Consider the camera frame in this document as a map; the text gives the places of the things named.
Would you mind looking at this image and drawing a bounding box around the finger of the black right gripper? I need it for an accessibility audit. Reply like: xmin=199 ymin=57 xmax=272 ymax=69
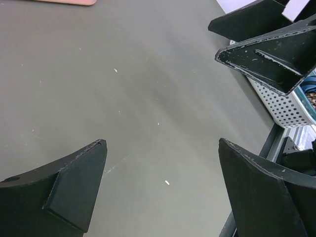
xmin=215 ymin=16 xmax=316 ymax=95
xmin=208 ymin=0 xmax=292 ymax=41

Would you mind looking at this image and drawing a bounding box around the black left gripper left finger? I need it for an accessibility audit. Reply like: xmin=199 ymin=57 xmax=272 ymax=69
xmin=0 ymin=139 xmax=107 ymax=237

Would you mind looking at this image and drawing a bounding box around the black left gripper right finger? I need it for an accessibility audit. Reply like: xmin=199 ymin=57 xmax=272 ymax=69
xmin=218 ymin=138 xmax=316 ymax=237

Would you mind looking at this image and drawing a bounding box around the blue striped rolled tie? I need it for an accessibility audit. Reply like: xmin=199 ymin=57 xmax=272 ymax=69
xmin=300 ymin=76 xmax=316 ymax=93

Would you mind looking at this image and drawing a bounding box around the brown paisley rolled tie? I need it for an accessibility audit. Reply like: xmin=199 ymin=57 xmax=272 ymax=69
xmin=305 ymin=92 xmax=316 ymax=110

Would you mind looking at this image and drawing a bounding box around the teal perforated plastic basket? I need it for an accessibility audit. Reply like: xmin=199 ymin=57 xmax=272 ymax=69
xmin=248 ymin=78 xmax=316 ymax=129

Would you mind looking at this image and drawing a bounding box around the pink compartment organizer box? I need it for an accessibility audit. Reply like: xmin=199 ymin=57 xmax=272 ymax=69
xmin=36 ymin=0 xmax=97 ymax=6

